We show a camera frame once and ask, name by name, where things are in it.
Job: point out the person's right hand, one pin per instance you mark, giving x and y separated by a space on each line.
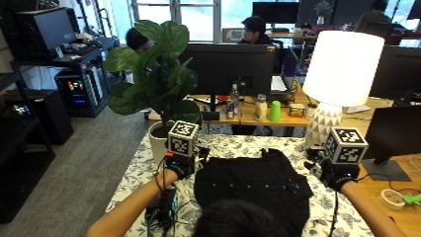
339 176

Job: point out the person's left hand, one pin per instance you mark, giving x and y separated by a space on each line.
179 167

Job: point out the white marker cube left glove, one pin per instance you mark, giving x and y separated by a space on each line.
183 138

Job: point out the white marker cube glove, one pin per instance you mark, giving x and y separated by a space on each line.
347 145
183 138

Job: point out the white marker cube right glove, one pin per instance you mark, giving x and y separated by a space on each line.
347 145

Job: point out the floral white tablecloth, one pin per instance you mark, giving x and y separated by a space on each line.
239 144

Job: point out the white plant pot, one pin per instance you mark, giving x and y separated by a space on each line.
158 144

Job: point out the patterned white lamp base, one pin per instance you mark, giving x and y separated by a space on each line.
324 123

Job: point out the small black box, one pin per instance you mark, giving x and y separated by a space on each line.
211 116

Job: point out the black garment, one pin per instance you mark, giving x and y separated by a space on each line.
255 179

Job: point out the drink can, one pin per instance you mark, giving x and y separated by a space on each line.
230 110

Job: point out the wooden office desk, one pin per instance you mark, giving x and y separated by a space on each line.
250 120

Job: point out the small yellow box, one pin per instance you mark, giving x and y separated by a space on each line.
296 111

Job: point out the green plastic cup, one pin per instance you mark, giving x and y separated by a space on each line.
275 111

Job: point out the clear drink bottle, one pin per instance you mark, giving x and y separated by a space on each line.
235 97

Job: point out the black monitor with flat stand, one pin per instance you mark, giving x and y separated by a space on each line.
392 131

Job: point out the roll of beige tape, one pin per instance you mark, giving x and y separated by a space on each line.
392 199

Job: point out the small green toy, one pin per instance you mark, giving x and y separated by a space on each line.
412 199

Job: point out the open laptop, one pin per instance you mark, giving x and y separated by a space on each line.
279 85

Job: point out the green large-leaf plant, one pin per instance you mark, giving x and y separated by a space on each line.
162 72

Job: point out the black monitor seen from behind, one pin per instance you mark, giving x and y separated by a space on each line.
229 67

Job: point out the white lamp shade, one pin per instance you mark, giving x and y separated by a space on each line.
343 67

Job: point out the black computer tower with lights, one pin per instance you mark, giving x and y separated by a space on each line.
81 90

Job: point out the cardboard box with dot pattern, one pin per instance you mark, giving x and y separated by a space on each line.
234 35

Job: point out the black shelf rack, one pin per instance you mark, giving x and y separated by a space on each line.
21 171

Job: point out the black wide monitor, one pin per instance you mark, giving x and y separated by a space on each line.
275 11

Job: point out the large black case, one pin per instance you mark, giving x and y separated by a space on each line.
46 31

